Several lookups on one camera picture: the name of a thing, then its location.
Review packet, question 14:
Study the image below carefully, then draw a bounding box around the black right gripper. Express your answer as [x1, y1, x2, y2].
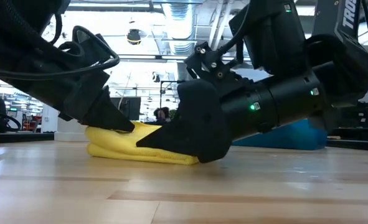
[136, 42, 326, 164]

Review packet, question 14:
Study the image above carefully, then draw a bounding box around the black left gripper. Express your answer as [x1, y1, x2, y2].
[2, 55, 136, 133]

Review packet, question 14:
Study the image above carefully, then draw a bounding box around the yellow microfiber towel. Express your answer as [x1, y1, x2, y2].
[84, 121, 201, 166]

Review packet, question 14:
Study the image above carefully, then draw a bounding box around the black computer monitor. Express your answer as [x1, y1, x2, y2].
[110, 96, 142, 121]

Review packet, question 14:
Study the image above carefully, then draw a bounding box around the white hexagonal plant pot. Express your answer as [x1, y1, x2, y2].
[54, 117, 93, 142]

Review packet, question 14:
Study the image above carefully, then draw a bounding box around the white column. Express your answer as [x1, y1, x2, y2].
[41, 103, 60, 133]

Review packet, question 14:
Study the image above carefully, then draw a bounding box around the black ceiling device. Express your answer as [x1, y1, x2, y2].
[126, 28, 142, 45]

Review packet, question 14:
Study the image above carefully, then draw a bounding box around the black cabinet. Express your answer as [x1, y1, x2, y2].
[328, 100, 368, 141]

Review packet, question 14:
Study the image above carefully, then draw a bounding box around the black background rig frame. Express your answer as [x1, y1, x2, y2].
[159, 80, 186, 110]

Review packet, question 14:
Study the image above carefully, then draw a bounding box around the silver ventilation duct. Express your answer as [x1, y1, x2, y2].
[162, 0, 200, 57]

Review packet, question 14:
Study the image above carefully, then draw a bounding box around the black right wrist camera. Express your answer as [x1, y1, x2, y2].
[229, 0, 309, 77]

